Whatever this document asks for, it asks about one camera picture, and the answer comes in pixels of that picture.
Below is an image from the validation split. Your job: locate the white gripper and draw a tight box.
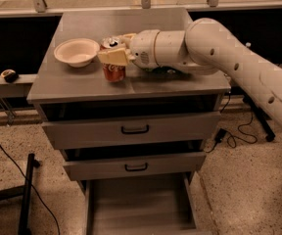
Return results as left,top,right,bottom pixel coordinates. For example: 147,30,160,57
97,29,189,70

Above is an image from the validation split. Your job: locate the black stand leg left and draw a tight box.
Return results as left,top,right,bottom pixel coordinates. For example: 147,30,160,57
0,154,40,235

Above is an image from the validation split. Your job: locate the black stand leg right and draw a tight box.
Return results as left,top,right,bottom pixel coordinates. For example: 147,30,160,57
243,94,275,142

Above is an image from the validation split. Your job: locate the black floor cable left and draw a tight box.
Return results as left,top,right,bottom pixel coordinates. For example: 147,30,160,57
0,115,61,235

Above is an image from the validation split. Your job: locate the grey bottom drawer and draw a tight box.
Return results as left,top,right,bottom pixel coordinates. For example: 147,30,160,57
83,173,212,235

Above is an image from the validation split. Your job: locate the black stand leg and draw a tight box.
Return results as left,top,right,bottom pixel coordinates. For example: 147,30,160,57
0,154,40,235
243,94,275,142

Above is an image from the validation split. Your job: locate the grey metal drawer cabinet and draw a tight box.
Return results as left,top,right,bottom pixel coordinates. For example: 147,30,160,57
26,7,232,194

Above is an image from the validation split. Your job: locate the red coke can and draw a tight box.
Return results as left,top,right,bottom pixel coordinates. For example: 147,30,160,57
100,37,125,82

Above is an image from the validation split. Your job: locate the grey drawer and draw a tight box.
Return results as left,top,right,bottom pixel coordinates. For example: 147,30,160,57
83,173,212,235
64,152,206,181
42,112,220,150

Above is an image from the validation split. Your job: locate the black tape measure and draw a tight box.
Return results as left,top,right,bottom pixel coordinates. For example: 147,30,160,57
1,70,19,83

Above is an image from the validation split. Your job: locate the white paper bowl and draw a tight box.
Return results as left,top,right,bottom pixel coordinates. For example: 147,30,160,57
54,38,100,68

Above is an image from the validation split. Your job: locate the green chip bag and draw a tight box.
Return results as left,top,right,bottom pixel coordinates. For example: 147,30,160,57
140,67,181,74

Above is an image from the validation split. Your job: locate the black power adapter cable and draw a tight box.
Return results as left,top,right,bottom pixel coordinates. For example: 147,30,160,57
205,93,259,154

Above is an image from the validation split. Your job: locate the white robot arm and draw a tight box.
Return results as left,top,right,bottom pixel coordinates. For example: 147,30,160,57
98,18,282,127

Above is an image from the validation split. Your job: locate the grey top drawer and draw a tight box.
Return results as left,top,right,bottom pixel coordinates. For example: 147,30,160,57
42,112,220,150

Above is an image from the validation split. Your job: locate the grey middle drawer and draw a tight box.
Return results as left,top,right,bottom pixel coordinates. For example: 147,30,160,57
64,152,206,181

